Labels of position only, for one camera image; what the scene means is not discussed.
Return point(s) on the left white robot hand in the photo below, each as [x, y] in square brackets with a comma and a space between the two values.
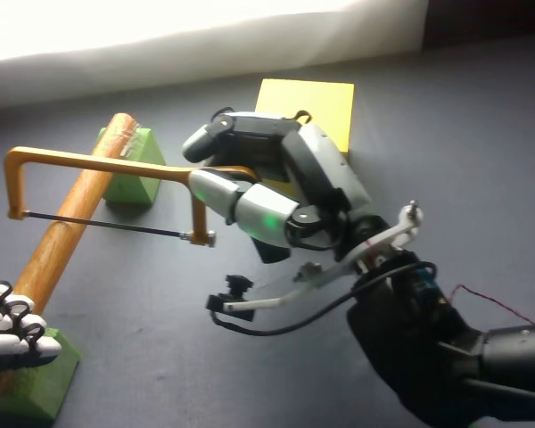
[4, 339]

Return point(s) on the round wooden dowel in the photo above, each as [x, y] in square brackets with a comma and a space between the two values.
[76, 200]

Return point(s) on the yellow hacksaw with black grip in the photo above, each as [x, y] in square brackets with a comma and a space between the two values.
[93, 162]

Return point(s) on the green wedge block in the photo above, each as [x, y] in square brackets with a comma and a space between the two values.
[35, 388]
[138, 178]

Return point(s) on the white backdrop sheet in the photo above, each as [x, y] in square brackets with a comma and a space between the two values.
[160, 35]

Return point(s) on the yellow cube block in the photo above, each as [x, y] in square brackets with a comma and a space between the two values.
[307, 107]

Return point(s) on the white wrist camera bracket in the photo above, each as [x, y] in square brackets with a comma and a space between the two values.
[408, 229]

